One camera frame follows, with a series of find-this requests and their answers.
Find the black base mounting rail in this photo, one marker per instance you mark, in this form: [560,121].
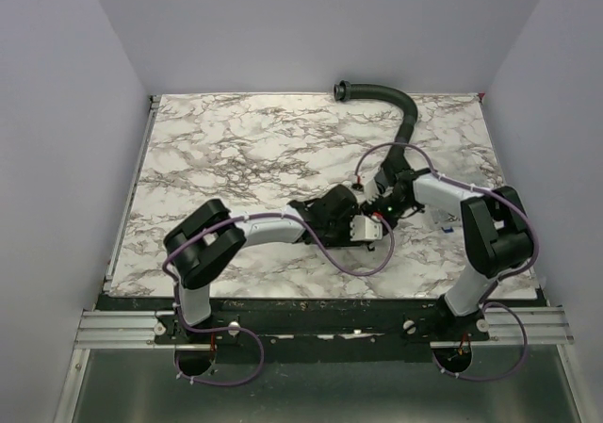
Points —
[304,330]

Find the clear plastic parts box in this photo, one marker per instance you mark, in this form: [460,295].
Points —
[443,221]

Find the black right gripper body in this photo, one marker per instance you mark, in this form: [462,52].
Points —
[386,178]

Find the black folding umbrella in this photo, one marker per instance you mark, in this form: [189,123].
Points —
[371,246]

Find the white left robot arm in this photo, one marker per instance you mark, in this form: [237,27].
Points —
[198,265]

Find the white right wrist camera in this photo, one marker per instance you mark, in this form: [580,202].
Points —
[370,190]

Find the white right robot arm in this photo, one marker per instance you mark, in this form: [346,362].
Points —
[498,239]

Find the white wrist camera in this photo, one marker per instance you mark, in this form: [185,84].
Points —
[370,190]
[365,229]

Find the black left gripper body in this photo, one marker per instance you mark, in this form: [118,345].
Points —
[330,221]

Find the aluminium frame rail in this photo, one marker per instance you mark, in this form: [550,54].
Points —
[104,330]

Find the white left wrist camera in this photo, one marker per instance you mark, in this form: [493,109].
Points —
[365,229]

